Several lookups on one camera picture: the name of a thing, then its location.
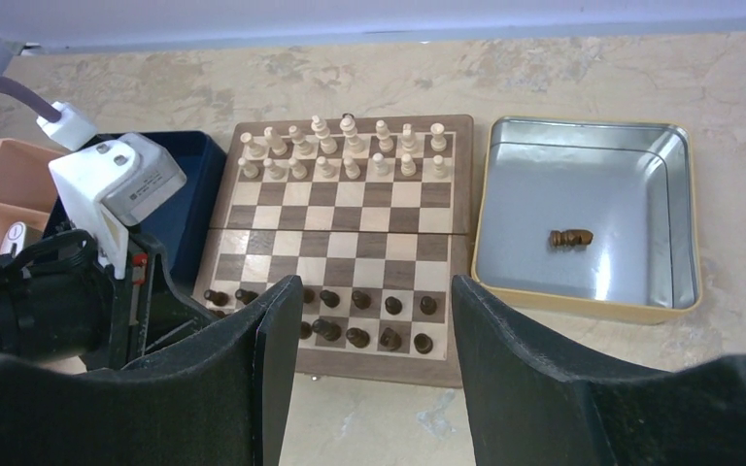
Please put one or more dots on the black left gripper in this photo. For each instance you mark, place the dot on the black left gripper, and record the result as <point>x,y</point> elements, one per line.
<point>186,395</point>

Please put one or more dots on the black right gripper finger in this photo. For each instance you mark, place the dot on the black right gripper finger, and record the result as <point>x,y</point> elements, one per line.
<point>535,397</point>

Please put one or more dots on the dark pawn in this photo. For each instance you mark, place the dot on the dark pawn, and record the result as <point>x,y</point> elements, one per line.
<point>393,305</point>
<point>330,298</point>
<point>217,298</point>
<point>428,305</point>
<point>245,296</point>
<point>361,299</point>

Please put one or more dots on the dark chess piece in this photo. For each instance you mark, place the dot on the dark chess piece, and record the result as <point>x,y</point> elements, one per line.
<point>390,340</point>
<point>357,337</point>
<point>423,344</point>

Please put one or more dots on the dark back rank piece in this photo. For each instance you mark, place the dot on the dark back rank piece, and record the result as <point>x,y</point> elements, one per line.
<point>329,330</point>

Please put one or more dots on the row of light chess pieces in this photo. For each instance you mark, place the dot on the row of light chess pieces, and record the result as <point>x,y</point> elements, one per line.
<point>427,149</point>

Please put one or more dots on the wooden chess board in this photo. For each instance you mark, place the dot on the wooden chess board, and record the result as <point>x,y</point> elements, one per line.
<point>401,239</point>

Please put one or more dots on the dark blue tin box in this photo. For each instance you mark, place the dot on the dark blue tin box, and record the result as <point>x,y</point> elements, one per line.
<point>181,223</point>

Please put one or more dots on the dark knight in tray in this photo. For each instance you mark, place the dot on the dark knight in tray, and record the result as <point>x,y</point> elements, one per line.
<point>570,238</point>

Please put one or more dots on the gold metal tin tray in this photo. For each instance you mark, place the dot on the gold metal tin tray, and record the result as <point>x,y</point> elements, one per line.
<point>631,183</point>

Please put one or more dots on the orange plastic basket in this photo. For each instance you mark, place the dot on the orange plastic basket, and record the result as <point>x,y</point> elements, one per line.
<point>27,192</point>

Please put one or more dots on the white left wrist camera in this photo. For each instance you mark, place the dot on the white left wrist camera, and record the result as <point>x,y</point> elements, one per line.
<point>107,187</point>

